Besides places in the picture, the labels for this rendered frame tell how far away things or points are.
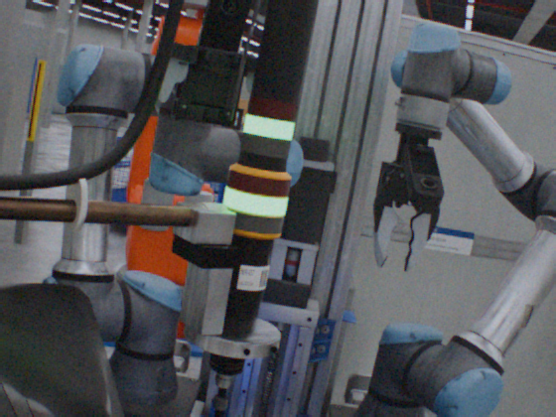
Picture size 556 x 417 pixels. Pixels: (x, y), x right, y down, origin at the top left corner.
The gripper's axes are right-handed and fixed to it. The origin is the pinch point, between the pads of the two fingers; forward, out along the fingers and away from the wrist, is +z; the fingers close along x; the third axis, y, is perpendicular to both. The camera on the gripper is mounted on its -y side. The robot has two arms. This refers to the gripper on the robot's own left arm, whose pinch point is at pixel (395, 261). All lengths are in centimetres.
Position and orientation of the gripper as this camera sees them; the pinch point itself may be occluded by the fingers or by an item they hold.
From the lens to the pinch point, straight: 105.3
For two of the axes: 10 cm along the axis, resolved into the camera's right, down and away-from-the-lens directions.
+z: -1.8, 9.7, 1.5
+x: -9.8, -1.7, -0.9
